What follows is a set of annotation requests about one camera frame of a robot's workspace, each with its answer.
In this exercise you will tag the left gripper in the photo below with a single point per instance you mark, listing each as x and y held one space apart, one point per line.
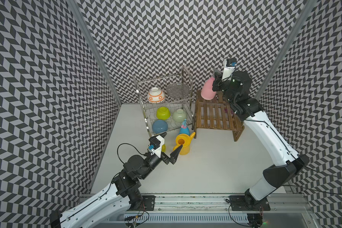
173 156

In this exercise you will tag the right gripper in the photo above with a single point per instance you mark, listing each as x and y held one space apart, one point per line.
217 80

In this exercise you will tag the yellow watering can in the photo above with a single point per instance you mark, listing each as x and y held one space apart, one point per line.
184 140

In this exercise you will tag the pink spray bottle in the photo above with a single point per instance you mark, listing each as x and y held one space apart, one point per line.
207 92

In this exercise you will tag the blue spray bottle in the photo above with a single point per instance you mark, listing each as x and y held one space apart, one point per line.
184 128

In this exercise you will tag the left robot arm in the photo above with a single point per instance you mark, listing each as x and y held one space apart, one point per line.
122 193

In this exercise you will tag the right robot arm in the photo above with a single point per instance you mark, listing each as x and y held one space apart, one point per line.
287 163

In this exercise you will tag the wooden slatted shelf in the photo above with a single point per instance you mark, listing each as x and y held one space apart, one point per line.
216 114

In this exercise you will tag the yellow spray bottle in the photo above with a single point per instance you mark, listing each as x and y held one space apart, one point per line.
163 148

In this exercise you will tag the blue bowl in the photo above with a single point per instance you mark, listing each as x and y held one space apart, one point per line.
159 126

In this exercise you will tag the pale green bowl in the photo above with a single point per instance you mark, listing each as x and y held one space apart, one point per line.
179 115

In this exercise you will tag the lime green bowl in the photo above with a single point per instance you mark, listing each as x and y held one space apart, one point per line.
163 113

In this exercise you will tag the metal dish rack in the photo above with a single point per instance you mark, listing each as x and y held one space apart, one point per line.
149 109

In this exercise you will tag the white orange patterned bowl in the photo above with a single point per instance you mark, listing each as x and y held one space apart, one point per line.
155 95

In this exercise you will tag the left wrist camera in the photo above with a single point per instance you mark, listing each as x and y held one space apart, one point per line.
156 144

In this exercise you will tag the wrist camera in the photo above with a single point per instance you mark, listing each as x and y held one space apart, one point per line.
156 144
230 66

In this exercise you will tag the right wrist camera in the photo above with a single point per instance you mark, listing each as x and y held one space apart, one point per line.
230 66

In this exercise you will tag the aluminium front rail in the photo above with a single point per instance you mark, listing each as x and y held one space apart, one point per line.
216 203

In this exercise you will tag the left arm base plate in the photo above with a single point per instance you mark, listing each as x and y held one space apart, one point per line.
147 203

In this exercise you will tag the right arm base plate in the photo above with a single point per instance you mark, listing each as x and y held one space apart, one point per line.
243 203

